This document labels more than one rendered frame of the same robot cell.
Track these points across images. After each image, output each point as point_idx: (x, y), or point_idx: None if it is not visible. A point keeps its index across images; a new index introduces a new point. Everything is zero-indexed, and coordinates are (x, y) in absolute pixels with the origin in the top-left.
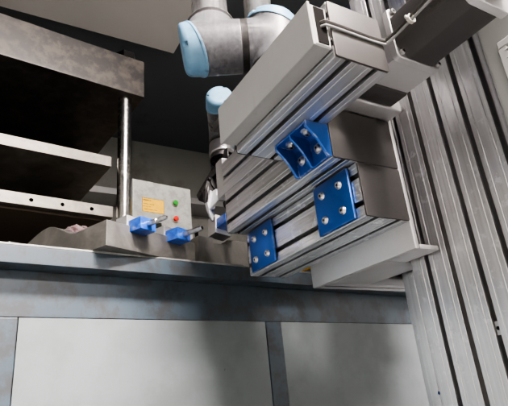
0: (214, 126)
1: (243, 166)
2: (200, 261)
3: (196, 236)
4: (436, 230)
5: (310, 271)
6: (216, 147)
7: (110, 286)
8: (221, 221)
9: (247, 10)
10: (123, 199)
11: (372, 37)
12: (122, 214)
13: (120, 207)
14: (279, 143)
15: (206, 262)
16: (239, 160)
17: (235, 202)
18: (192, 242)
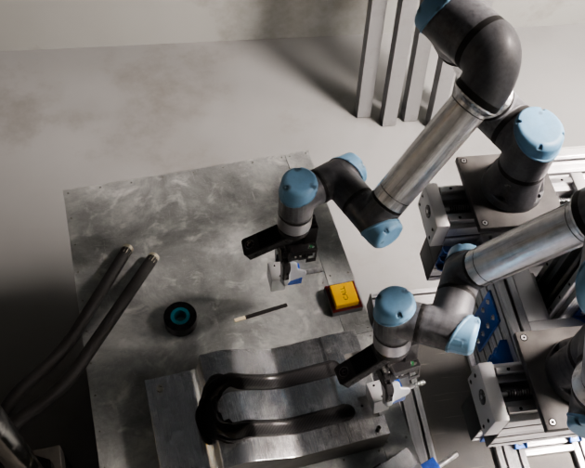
0: (550, 432)
1: (540, 426)
2: (417, 454)
3: (387, 434)
4: None
5: (353, 310)
6: (407, 351)
7: None
8: (398, 400)
9: (569, 251)
10: None
11: None
12: None
13: None
14: None
15: (414, 448)
16: (538, 423)
17: (513, 437)
18: (409, 450)
